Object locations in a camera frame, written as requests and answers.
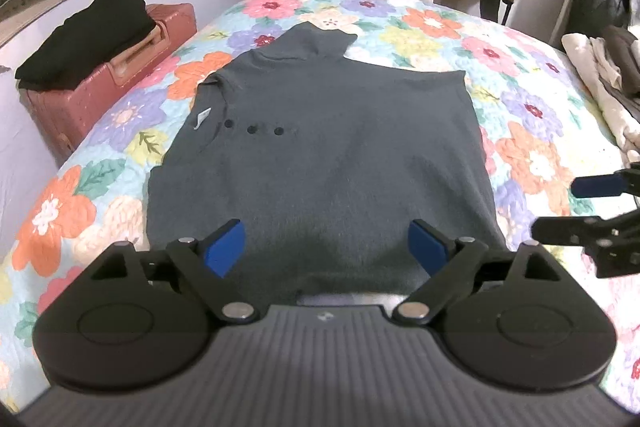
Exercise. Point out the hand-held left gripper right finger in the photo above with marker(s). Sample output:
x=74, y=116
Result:
x=425, y=247

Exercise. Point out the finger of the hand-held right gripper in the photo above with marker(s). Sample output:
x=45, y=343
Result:
x=565, y=231
x=595, y=186

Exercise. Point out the cream cloth pile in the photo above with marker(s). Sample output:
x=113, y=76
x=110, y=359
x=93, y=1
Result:
x=585, y=62

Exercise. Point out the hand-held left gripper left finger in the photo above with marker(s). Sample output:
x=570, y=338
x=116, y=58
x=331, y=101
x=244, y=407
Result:
x=225, y=249

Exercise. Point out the black folded clothes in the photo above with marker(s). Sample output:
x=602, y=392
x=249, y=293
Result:
x=90, y=37

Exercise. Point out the pink suitcase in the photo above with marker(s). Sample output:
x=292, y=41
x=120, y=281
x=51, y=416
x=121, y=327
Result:
x=75, y=107

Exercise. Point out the floral quilted bedspread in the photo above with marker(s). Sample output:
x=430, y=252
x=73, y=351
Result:
x=525, y=72

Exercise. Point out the brown crumpled cloth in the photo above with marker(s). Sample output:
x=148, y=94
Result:
x=625, y=57

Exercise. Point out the dark grey shirt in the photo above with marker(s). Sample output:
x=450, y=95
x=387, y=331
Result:
x=325, y=147

